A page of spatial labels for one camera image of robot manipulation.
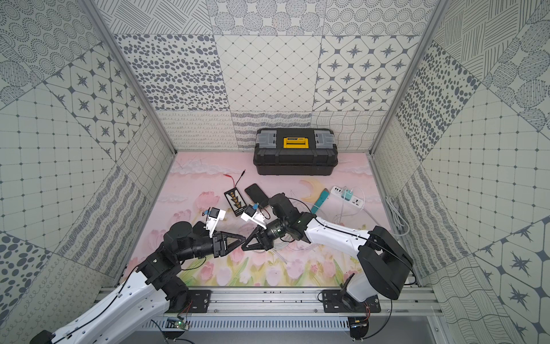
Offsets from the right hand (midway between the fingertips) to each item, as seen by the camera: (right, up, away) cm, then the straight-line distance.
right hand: (246, 247), depth 70 cm
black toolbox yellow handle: (+18, +35, +29) cm, 49 cm away
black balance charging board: (-10, +11, +29) cm, 33 cm away
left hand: (-1, +6, -3) cm, 7 cm away
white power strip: (+38, +16, +31) cm, 52 cm away
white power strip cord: (+65, +4, +25) cm, 70 cm away
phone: (0, +13, +32) cm, 34 cm away
